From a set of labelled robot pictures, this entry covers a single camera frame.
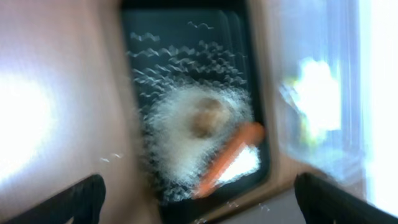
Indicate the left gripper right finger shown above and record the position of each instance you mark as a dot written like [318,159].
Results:
[323,203]

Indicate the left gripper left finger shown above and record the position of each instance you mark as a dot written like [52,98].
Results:
[80,203]

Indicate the orange carrot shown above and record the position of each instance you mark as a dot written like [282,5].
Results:
[251,133]

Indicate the white rice pile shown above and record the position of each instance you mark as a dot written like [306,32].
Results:
[177,160]

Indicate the brown food scrap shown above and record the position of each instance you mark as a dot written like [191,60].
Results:
[209,117]

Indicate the white tissue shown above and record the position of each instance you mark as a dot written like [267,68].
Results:
[318,96]

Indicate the clear plastic bin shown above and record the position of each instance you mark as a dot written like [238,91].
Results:
[358,40]

